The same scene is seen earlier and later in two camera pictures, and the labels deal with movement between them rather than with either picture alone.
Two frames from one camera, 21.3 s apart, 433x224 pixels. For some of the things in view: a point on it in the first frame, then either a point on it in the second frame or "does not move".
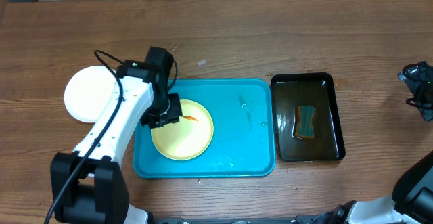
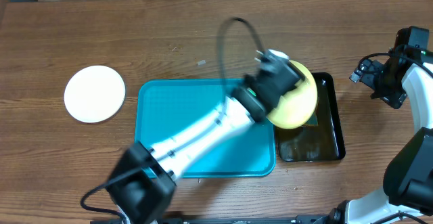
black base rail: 170,220 does not move
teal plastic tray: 243,145 does not move
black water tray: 289,91 does not move
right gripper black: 415,80 to 368,74
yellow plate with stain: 189,137 to 295,109
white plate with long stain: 86,91 does not move
